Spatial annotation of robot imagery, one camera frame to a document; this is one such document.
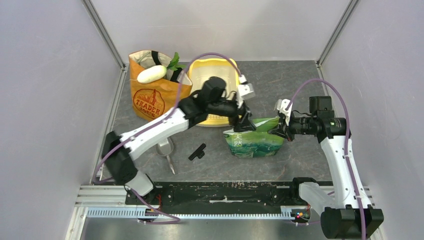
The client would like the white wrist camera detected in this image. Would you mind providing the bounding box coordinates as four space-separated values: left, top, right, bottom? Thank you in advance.
274 99 293 126
237 74 256 100

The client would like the metal scoop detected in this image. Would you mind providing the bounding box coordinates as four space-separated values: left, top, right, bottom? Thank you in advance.
155 137 176 175

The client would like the white daikon radish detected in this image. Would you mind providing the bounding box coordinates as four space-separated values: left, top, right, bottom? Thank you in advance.
136 65 167 84

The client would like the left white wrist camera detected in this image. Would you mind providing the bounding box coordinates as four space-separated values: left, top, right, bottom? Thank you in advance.
237 74 256 100

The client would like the orange paper grocery bag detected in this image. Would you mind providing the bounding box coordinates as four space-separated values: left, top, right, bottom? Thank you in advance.
128 50 193 121

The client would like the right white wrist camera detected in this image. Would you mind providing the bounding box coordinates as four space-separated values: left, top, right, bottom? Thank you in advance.
274 99 293 126

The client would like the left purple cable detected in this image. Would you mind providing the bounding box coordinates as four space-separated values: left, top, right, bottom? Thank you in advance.
91 52 248 225

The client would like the green litter bag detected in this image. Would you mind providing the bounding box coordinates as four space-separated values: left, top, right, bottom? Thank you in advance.
223 116 284 158

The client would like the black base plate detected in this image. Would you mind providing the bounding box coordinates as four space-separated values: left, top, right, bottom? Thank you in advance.
143 181 308 216

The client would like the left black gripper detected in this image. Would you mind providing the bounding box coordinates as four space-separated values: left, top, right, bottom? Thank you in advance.
207 95 256 133

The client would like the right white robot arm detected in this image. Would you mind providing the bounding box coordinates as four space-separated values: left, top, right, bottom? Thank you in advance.
269 96 384 240

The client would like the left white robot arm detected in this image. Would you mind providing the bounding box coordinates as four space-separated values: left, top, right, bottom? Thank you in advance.
101 76 256 204

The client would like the yellow litter box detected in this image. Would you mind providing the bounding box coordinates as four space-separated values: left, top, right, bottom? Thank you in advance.
183 58 245 127

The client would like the black bag clip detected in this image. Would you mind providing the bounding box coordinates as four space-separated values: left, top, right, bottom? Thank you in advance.
188 143 206 161

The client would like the slotted cable duct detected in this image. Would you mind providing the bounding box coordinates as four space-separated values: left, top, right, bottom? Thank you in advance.
86 206 302 221

